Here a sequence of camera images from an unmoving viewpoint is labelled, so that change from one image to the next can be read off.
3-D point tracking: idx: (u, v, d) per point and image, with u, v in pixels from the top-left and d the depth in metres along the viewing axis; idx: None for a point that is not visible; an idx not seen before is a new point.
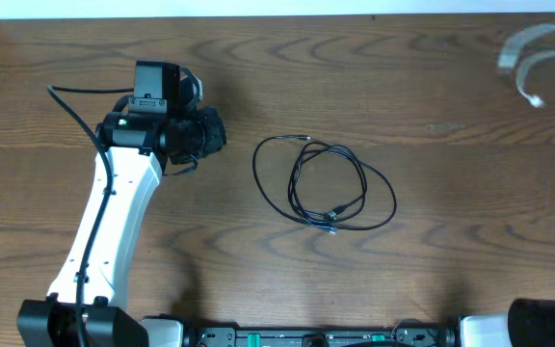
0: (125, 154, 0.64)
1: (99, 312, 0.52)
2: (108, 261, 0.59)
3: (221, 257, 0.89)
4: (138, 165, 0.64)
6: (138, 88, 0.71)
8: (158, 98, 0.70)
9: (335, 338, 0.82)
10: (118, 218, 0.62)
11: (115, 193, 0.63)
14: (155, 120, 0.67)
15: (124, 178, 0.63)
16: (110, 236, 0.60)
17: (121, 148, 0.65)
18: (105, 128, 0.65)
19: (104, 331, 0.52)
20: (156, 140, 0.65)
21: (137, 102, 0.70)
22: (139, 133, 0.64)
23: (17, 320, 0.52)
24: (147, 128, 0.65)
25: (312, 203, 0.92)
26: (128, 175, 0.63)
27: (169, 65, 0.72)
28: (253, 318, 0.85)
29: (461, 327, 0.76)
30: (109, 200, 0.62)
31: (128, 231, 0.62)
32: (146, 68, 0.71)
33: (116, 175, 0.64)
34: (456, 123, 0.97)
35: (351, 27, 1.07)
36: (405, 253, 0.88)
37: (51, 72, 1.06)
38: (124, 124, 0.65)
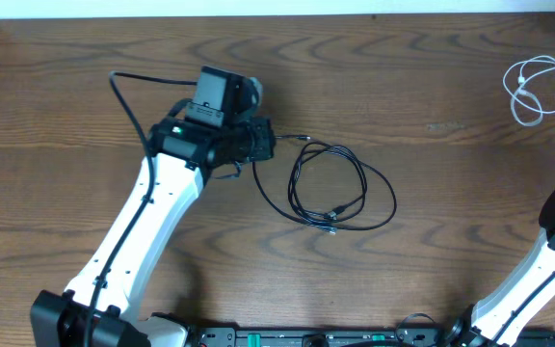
0: (171, 164, 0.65)
1: (108, 325, 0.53)
2: (130, 271, 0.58)
3: (221, 257, 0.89)
4: (183, 177, 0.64)
6: (198, 94, 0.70)
8: (215, 109, 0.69)
9: (335, 338, 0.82)
10: (149, 227, 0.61)
11: (151, 200, 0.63)
14: (208, 133, 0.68)
15: (164, 189, 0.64)
16: (137, 245, 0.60)
17: (170, 156, 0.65)
18: (159, 133, 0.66)
19: (110, 341, 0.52)
20: (204, 154, 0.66)
21: (194, 108, 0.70)
22: (190, 146, 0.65)
23: (33, 308, 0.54)
24: (199, 141, 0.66)
25: (312, 204, 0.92)
26: (170, 187, 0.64)
27: (232, 75, 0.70)
28: (253, 318, 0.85)
29: (472, 311, 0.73)
30: (146, 206, 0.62)
31: (155, 243, 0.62)
32: (209, 78, 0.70)
33: (158, 184, 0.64)
34: (456, 123, 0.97)
35: (351, 26, 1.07)
36: (406, 253, 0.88)
37: (51, 71, 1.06)
38: (178, 131, 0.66)
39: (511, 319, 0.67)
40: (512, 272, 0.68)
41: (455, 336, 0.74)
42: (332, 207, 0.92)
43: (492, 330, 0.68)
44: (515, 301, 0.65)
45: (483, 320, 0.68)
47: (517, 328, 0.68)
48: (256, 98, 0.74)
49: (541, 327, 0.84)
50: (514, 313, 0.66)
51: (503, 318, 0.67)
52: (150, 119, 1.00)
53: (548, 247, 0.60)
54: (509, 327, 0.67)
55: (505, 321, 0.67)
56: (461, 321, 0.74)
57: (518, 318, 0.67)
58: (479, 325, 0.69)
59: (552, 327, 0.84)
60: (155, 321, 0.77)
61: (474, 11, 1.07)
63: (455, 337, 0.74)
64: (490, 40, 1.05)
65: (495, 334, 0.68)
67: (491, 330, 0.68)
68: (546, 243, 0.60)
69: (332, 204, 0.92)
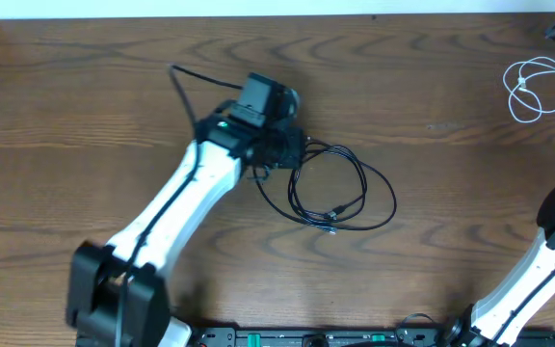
0: (215, 152, 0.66)
1: (146, 279, 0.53)
2: (170, 234, 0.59)
3: (221, 257, 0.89)
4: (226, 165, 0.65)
6: (244, 97, 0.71)
8: (257, 112, 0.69)
9: (335, 338, 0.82)
10: (189, 203, 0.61)
11: (194, 178, 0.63)
14: (250, 133, 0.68)
15: (206, 172, 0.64)
16: (176, 218, 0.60)
17: (213, 146, 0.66)
18: (205, 123, 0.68)
19: (145, 296, 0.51)
20: (243, 152, 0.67)
21: (238, 109, 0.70)
22: (233, 142, 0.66)
23: (73, 257, 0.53)
24: (241, 140, 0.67)
25: (312, 204, 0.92)
26: (213, 170, 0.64)
27: (277, 83, 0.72)
28: (253, 318, 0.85)
29: (471, 311, 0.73)
30: (190, 184, 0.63)
31: (193, 219, 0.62)
32: (257, 82, 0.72)
33: (201, 166, 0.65)
34: (456, 122, 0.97)
35: (351, 26, 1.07)
36: (405, 253, 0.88)
37: (52, 71, 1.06)
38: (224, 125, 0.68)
39: (509, 318, 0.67)
40: (511, 272, 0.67)
41: (455, 336, 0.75)
42: (331, 208, 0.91)
43: (492, 329, 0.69)
44: (515, 301, 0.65)
45: (483, 320, 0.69)
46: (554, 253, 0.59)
47: (516, 327, 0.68)
48: (293, 109, 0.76)
49: (541, 327, 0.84)
50: (513, 312, 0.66)
51: (502, 318, 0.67)
52: (151, 120, 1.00)
53: (547, 247, 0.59)
54: (508, 326, 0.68)
55: (504, 321, 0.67)
56: (461, 321, 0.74)
57: (517, 318, 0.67)
58: (480, 324, 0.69)
59: (552, 327, 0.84)
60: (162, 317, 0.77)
61: (474, 11, 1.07)
63: (455, 338, 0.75)
64: (490, 39, 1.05)
65: (495, 334, 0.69)
67: (490, 329, 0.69)
68: (544, 242, 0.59)
69: (332, 204, 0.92)
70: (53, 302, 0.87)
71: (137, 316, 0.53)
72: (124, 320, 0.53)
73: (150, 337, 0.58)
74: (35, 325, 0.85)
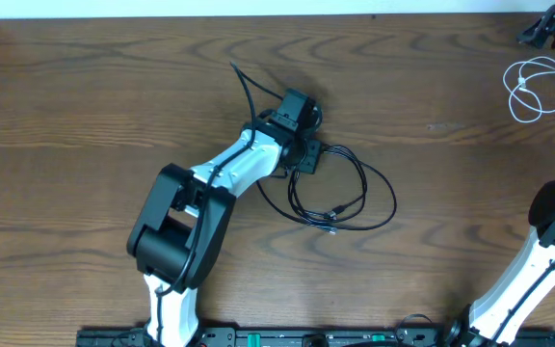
0: (266, 136, 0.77)
1: (224, 194, 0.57)
2: (235, 175, 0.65)
3: (221, 256, 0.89)
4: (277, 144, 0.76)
6: (281, 107, 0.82)
8: (293, 120, 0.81)
9: (335, 338, 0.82)
10: (247, 165, 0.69)
11: (250, 148, 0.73)
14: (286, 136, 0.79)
15: (257, 146, 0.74)
16: (239, 172, 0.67)
17: (262, 136, 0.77)
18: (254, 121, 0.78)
19: (224, 208, 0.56)
20: (285, 147, 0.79)
21: (277, 117, 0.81)
22: (280, 136, 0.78)
23: (160, 173, 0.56)
24: (284, 137, 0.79)
25: (312, 204, 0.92)
26: (264, 146, 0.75)
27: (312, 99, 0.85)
28: (253, 318, 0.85)
29: (468, 313, 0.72)
30: (244, 152, 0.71)
31: (246, 178, 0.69)
32: (294, 95, 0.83)
33: (256, 140, 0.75)
34: (456, 122, 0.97)
35: (351, 26, 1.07)
36: (406, 253, 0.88)
37: (51, 71, 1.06)
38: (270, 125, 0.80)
39: (507, 317, 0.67)
40: (507, 270, 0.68)
41: (455, 337, 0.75)
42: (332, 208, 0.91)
43: (490, 329, 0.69)
44: (512, 300, 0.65)
45: (481, 320, 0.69)
46: (547, 252, 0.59)
47: (515, 325, 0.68)
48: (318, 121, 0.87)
49: (541, 327, 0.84)
50: (511, 311, 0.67)
51: (499, 317, 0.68)
52: (151, 119, 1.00)
53: (540, 245, 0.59)
54: (506, 325, 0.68)
55: (502, 319, 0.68)
56: (459, 322, 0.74)
57: (515, 317, 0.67)
58: (478, 324, 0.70)
59: (551, 327, 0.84)
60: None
61: (475, 11, 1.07)
63: (454, 339, 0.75)
64: (490, 40, 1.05)
65: (493, 333, 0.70)
67: (488, 327, 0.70)
68: (538, 240, 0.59)
69: (331, 204, 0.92)
70: (52, 301, 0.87)
71: (211, 229, 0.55)
72: (199, 230, 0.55)
73: (203, 271, 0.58)
74: (34, 325, 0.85)
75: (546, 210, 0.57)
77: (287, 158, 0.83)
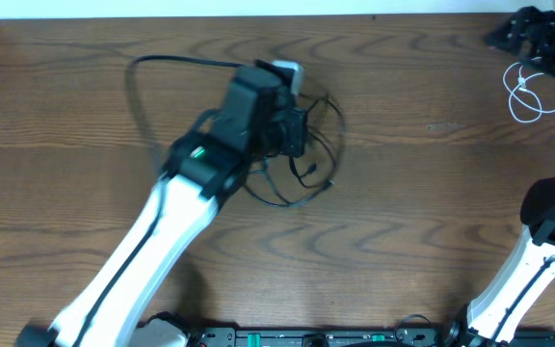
0: (182, 195, 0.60)
1: None
2: (139, 275, 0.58)
3: (221, 257, 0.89)
4: (195, 212, 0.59)
6: (225, 110, 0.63)
8: (241, 128, 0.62)
9: (335, 338, 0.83)
10: (158, 255, 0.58)
11: (155, 232, 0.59)
14: (225, 164, 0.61)
15: (171, 223, 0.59)
16: (139, 275, 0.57)
17: (181, 185, 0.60)
18: (177, 152, 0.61)
19: None
20: (223, 179, 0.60)
21: (219, 125, 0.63)
22: (206, 173, 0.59)
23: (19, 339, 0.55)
24: (225, 158, 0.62)
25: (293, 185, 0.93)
26: (176, 224, 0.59)
27: (267, 89, 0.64)
28: (253, 318, 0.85)
29: (467, 312, 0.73)
30: (150, 238, 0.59)
31: (157, 274, 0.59)
32: (241, 90, 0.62)
33: (164, 215, 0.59)
34: (456, 122, 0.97)
35: (352, 27, 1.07)
36: (406, 253, 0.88)
37: (52, 71, 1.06)
38: (198, 154, 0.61)
39: (504, 316, 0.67)
40: (503, 268, 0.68)
41: (454, 338, 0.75)
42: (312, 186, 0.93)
43: (489, 328, 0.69)
44: (509, 297, 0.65)
45: (480, 319, 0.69)
46: (542, 249, 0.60)
47: (514, 324, 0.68)
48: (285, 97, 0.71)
49: (541, 327, 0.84)
50: (508, 310, 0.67)
51: (497, 316, 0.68)
52: (151, 119, 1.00)
53: (534, 243, 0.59)
54: (505, 324, 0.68)
55: (500, 319, 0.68)
56: (458, 323, 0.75)
57: (513, 316, 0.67)
58: (477, 323, 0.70)
59: (552, 327, 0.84)
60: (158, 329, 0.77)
61: (475, 11, 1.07)
63: (454, 341, 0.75)
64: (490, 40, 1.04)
65: (493, 333, 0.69)
67: (488, 327, 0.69)
68: (531, 239, 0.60)
69: (312, 182, 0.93)
70: (53, 301, 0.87)
71: None
72: None
73: None
74: (35, 324, 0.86)
75: (538, 207, 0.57)
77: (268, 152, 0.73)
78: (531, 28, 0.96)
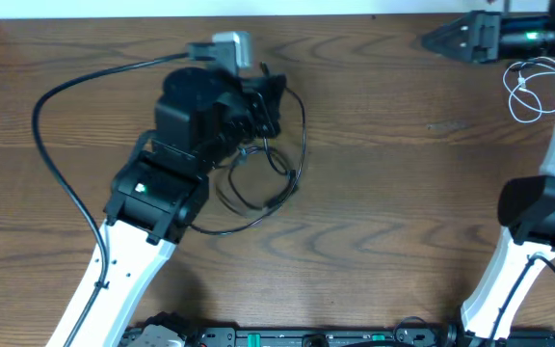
0: (128, 242, 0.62)
1: None
2: (98, 324, 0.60)
3: (221, 257, 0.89)
4: (146, 255, 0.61)
6: (161, 133, 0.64)
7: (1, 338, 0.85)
8: (181, 150, 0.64)
9: (335, 338, 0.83)
10: (116, 301, 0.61)
11: (106, 284, 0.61)
14: (173, 196, 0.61)
15: (121, 268, 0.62)
16: (96, 327, 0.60)
17: (127, 228, 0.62)
18: (120, 189, 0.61)
19: None
20: (174, 211, 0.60)
21: (158, 150, 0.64)
22: (154, 209, 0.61)
23: None
24: (176, 188, 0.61)
25: (262, 187, 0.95)
26: (128, 267, 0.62)
27: (199, 105, 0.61)
28: (253, 318, 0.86)
29: (461, 316, 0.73)
30: (101, 290, 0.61)
31: (118, 321, 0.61)
32: (168, 114, 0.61)
33: (115, 264, 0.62)
34: (456, 122, 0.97)
35: (352, 27, 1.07)
36: (405, 253, 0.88)
37: (52, 71, 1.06)
38: (141, 191, 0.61)
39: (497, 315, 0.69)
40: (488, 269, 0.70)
41: (451, 342, 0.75)
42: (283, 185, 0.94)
43: (486, 328, 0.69)
44: (500, 297, 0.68)
45: (477, 321, 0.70)
46: (523, 247, 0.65)
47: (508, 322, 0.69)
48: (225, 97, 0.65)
49: (541, 327, 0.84)
50: (501, 309, 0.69)
51: (490, 316, 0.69)
52: (151, 120, 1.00)
53: (515, 243, 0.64)
54: (499, 324, 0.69)
55: (494, 319, 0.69)
56: (455, 327, 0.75)
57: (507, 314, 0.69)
58: (473, 325, 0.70)
59: (552, 327, 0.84)
60: (151, 340, 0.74)
61: None
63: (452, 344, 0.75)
64: None
65: (490, 333, 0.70)
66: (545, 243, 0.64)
67: (483, 329, 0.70)
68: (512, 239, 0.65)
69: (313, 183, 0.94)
70: (53, 301, 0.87)
71: None
72: None
73: None
74: (36, 324, 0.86)
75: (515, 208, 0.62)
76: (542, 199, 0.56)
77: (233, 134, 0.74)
78: (485, 35, 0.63)
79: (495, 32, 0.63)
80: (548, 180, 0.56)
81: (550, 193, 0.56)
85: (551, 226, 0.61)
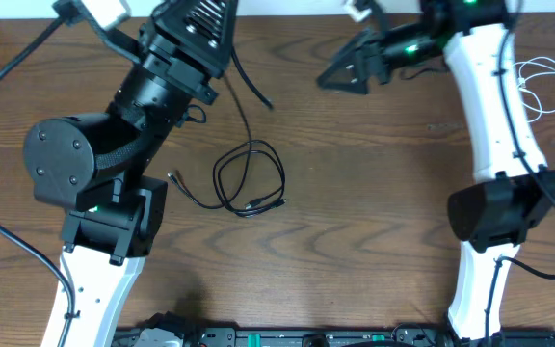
0: (92, 268, 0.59)
1: None
2: None
3: (221, 257, 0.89)
4: (112, 278, 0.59)
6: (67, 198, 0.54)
7: (1, 338, 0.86)
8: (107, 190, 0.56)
9: (335, 338, 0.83)
10: (90, 329, 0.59)
11: (76, 314, 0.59)
14: (128, 214, 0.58)
15: (89, 294, 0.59)
16: None
17: (88, 252, 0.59)
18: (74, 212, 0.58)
19: None
20: (134, 226, 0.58)
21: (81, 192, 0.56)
22: (114, 228, 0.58)
23: None
24: (127, 207, 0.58)
25: (253, 188, 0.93)
26: (96, 292, 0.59)
27: (83, 186, 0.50)
28: (253, 318, 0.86)
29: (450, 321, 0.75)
30: (73, 321, 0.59)
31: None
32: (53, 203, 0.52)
33: (81, 291, 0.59)
34: (456, 122, 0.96)
35: (352, 26, 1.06)
36: (405, 253, 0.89)
37: (49, 71, 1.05)
38: (94, 212, 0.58)
39: (485, 316, 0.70)
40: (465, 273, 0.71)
41: None
42: (277, 189, 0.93)
43: (477, 328, 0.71)
44: (481, 299, 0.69)
45: (467, 324, 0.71)
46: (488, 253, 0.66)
47: (495, 319, 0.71)
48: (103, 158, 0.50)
49: (541, 327, 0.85)
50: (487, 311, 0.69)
51: (479, 318, 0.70)
52: None
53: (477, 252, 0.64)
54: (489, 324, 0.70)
55: (484, 319, 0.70)
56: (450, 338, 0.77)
57: (492, 313, 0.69)
58: (464, 332, 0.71)
59: (551, 327, 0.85)
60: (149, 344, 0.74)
61: None
63: None
64: None
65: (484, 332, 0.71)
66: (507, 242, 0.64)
67: (475, 332, 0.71)
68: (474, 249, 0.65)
69: (311, 184, 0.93)
70: (52, 302, 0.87)
71: None
72: None
73: None
74: (36, 324, 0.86)
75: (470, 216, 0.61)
76: (490, 204, 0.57)
77: (207, 54, 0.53)
78: (369, 64, 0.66)
79: (380, 57, 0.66)
80: (489, 184, 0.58)
81: (495, 198, 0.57)
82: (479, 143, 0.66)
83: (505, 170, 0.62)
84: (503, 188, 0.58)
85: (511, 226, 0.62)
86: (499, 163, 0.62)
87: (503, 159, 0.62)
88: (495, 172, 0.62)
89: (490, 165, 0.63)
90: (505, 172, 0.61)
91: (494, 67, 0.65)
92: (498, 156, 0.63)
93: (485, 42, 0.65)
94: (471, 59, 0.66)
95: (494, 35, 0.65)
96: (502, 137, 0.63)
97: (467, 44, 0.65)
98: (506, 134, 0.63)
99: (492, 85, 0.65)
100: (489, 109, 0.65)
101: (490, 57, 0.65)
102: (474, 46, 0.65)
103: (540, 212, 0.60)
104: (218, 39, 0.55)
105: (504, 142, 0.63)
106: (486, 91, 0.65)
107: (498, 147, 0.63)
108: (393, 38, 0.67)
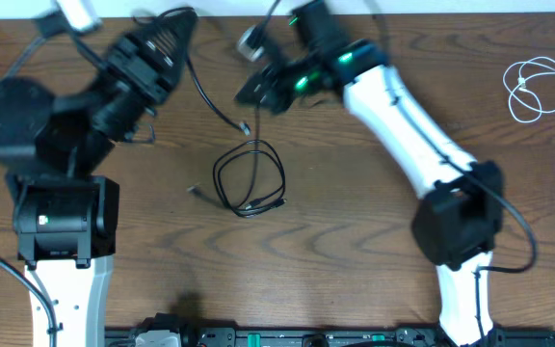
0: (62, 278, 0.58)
1: None
2: None
3: (221, 257, 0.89)
4: (84, 282, 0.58)
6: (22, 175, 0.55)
7: (3, 338, 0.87)
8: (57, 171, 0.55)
9: (335, 338, 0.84)
10: (79, 334, 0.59)
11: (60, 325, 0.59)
14: (83, 211, 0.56)
15: (66, 304, 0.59)
16: None
17: (53, 263, 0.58)
18: (22, 227, 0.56)
19: None
20: (90, 225, 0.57)
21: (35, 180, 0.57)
22: (69, 233, 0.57)
23: None
24: (80, 201, 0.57)
25: (253, 188, 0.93)
26: (73, 300, 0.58)
27: (38, 130, 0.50)
28: (253, 318, 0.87)
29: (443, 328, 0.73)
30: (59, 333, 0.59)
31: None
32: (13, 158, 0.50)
33: (57, 304, 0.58)
34: (457, 122, 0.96)
35: None
36: (405, 253, 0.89)
37: (49, 71, 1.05)
38: (46, 223, 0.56)
39: (476, 322, 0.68)
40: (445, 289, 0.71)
41: None
42: (276, 190, 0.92)
43: (472, 333, 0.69)
44: (469, 306, 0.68)
45: (461, 333, 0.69)
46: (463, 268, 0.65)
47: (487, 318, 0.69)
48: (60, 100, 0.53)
49: (541, 327, 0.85)
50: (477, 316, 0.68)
51: (471, 324, 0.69)
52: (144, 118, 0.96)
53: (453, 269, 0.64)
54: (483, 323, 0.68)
55: (476, 323, 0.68)
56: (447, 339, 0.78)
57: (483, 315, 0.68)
58: (462, 338, 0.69)
59: (551, 327, 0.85)
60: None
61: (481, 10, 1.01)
63: None
64: (493, 39, 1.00)
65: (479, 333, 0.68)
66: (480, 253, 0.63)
67: (470, 337, 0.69)
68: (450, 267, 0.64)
69: (310, 184, 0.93)
70: None
71: None
72: None
73: None
74: None
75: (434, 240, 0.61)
76: (438, 216, 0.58)
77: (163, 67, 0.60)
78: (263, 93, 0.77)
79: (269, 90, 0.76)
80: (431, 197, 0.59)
81: (441, 208, 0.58)
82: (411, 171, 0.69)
83: (438, 178, 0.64)
84: (441, 196, 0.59)
85: (478, 240, 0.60)
86: (431, 174, 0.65)
87: (432, 170, 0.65)
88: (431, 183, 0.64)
89: (424, 178, 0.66)
90: (440, 179, 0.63)
91: (389, 99, 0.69)
92: (427, 170, 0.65)
93: (370, 88, 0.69)
94: (366, 100, 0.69)
95: (376, 74, 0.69)
96: (424, 151, 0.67)
97: (356, 93, 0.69)
98: (426, 149, 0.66)
99: (393, 115, 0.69)
100: (403, 138, 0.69)
101: (383, 92, 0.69)
102: (363, 90, 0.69)
103: (494, 212, 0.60)
104: (171, 58, 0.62)
105: (427, 156, 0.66)
106: (393, 123, 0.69)
107: (425, 163, 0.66)
108: (286, 70, 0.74)
